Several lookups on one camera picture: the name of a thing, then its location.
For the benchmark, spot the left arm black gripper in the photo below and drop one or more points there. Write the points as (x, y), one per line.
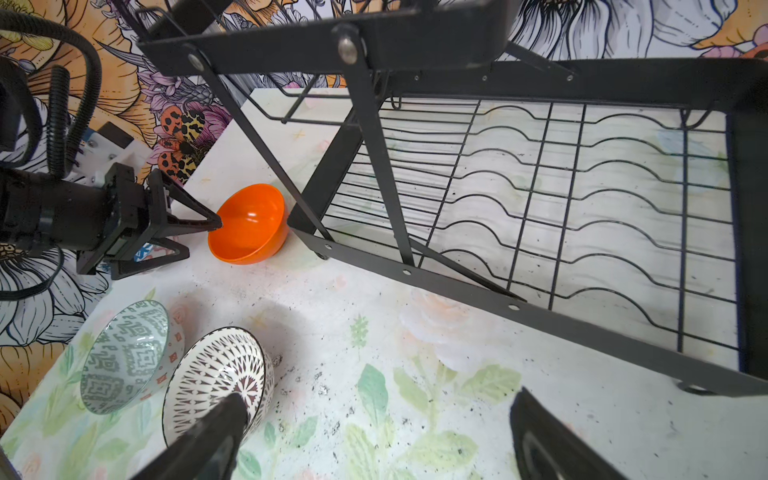
(131, 217)

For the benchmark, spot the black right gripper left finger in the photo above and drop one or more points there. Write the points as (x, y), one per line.
(208, 450)

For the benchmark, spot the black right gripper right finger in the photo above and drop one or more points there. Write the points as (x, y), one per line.
(545, 448)

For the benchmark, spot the white bowl dark radial pattern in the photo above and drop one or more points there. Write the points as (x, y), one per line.
(224, 361)

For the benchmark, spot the orange plastic bowl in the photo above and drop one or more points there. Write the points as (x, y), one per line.
(254, 226)

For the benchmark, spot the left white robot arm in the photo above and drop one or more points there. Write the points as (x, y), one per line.
(42, 212)

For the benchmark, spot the black metal dish rack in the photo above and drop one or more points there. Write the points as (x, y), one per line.
(617, 204)

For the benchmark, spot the green patterned ceramic bowl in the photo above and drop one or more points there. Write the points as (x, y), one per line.
(132, 358)

